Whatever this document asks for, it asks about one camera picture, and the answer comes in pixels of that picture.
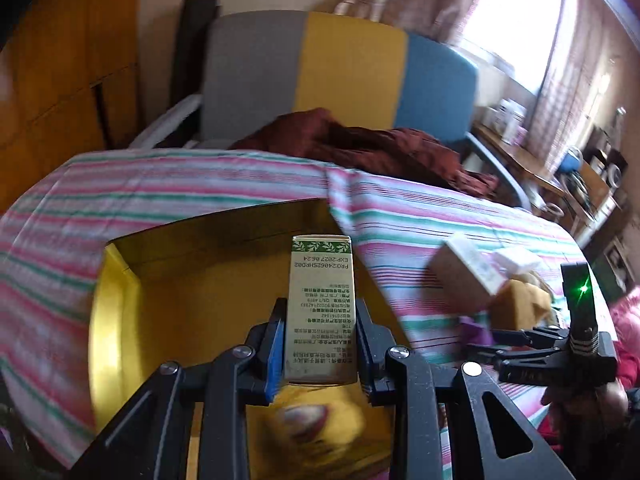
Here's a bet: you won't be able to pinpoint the yellow sponge block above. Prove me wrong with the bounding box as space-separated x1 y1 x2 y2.
488 280 551 330

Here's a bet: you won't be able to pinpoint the green-topped beige carton box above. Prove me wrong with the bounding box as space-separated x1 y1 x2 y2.
284 235 357 385

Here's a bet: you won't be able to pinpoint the white cream carton box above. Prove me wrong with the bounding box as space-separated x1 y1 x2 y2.
428 234 506 315

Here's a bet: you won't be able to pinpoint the person's right hand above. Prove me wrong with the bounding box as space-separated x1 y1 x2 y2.
541 380 628 434

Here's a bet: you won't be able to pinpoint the wooden side desk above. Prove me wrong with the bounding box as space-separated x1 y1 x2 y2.
472 122 636 247

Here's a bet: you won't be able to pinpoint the dark red jacket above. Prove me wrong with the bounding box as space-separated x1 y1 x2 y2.
231 108 498 198

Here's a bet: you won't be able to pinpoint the white boxes on desk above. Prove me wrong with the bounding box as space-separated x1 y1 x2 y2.
480 99 526 145

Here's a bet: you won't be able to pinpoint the striped pink green tablecloth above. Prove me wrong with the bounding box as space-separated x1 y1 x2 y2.
1 150 584 466

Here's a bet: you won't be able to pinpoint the grey yellow blue chair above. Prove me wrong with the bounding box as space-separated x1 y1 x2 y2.
131 10 530 209

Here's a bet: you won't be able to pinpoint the wooden wardrobe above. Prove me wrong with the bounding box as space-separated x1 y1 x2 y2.
1 0 141 210

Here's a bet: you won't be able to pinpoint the black rolled mat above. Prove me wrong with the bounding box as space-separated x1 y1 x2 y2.
169 0 221 107

